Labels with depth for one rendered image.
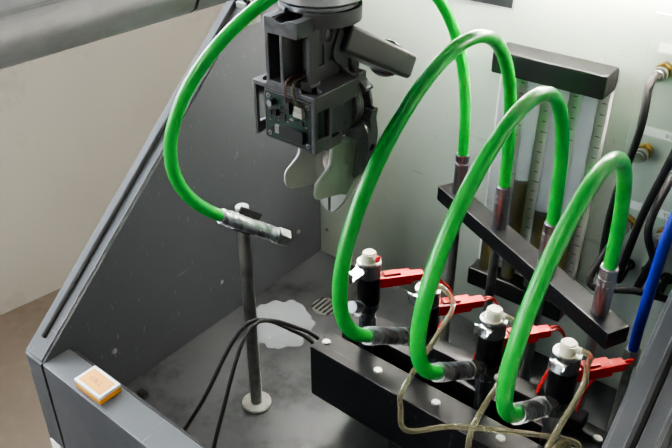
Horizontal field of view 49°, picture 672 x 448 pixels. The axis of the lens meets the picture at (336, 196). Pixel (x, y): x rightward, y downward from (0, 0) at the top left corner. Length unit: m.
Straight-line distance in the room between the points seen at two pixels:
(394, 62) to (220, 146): 0.42
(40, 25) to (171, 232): 0.69
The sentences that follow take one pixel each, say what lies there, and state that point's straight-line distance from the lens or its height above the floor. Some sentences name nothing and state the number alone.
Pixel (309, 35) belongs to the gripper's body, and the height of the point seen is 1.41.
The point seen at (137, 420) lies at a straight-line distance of 0.90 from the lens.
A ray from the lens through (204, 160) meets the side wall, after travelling 1.04.
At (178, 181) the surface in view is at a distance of 0.78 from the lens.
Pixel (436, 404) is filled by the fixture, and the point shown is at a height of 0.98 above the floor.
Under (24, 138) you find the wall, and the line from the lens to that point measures 2.48.
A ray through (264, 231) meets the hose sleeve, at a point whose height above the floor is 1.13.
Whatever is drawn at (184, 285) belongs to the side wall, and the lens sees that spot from 1.11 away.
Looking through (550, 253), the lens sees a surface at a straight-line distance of 0.58.
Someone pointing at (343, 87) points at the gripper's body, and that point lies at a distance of 0.63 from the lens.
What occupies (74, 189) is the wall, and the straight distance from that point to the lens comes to 2.62.
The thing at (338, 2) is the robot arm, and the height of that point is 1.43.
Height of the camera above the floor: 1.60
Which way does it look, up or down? 31 degrees down
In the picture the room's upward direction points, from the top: straight up
